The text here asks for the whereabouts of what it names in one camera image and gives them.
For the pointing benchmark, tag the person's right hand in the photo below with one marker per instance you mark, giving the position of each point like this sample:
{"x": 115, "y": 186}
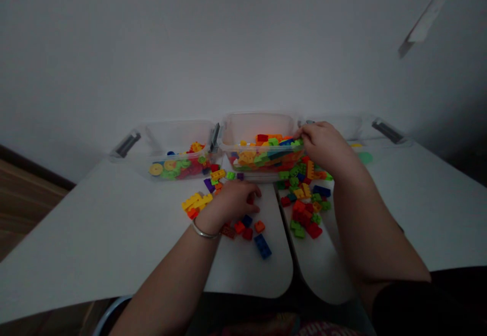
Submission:
{"x": 327, "y": 144}

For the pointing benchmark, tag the person's left hand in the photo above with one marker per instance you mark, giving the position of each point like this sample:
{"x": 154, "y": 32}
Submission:
{"x": 226, "y": 203}

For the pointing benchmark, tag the person's right fingers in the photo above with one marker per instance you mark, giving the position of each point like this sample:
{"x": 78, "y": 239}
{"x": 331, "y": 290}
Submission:
{"x": 304, "y": 133}

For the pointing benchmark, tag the heap of colourful building blocks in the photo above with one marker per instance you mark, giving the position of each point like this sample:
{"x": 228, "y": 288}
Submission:
{"x": 262, "y": 155}

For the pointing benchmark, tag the green round disc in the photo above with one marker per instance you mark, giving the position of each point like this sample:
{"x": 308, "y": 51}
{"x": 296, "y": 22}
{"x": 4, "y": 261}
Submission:
{"x": 366, "y": 158}

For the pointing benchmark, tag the spread of colourful building blocks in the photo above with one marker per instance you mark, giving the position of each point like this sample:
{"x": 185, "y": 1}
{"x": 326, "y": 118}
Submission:
{"x": 304, "y": 206}

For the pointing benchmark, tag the small purple building block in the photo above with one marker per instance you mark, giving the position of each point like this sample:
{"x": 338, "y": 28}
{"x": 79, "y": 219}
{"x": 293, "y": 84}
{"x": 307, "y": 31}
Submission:
{"x": 240, "y": 176}

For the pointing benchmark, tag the green square building block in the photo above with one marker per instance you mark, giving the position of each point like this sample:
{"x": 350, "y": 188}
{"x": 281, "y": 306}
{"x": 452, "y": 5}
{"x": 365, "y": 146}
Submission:
{"x": 230, "y": 175}

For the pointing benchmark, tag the yellow long building block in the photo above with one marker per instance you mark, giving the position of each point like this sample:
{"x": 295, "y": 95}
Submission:
{"x": 218, "y": 174}

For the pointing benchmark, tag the small orange building block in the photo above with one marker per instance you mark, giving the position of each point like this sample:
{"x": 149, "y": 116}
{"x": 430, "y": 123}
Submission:
{"x": 218, "y": 187}

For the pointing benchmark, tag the orange square building block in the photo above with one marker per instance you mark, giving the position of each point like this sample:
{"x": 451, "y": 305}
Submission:
{"x": 259, "y": 226}

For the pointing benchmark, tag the blue square building block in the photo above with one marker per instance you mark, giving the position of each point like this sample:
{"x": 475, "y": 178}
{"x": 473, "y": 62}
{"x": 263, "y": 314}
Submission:
{"x": 247, "y": 221}

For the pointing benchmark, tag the orange-red square building block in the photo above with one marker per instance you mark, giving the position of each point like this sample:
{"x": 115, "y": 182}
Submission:
{"x": 239, "y": 227}

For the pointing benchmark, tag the red square building block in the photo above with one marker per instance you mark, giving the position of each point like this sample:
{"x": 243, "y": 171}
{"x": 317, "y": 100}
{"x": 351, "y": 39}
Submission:
{"x": 247, "y": 234}

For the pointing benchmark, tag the long blue building block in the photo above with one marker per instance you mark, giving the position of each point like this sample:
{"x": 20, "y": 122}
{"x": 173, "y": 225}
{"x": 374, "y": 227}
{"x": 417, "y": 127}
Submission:
{"x": 263, "y": 246}

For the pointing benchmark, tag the dark red building block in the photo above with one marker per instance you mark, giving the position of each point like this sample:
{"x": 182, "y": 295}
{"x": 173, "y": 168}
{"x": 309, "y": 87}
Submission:
{"x": 228, "y": 232}

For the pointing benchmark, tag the joined yellow building blocks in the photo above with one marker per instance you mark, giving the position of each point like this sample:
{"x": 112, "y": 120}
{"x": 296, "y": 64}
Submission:
{"x": 196, "y": 202}

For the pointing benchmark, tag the heap of discs and blocks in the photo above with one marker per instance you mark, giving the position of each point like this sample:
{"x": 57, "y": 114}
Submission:
{"x": 179, "y": 167}

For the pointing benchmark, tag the white slanted panel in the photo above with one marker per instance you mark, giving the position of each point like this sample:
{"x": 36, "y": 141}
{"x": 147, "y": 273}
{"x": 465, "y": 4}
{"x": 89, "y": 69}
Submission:
{"x": 426, "y": 20}

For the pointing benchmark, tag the person's body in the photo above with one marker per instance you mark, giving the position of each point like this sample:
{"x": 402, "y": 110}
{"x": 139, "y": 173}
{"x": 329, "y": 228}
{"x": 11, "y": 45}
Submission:
{"x": 327, "y": 328}

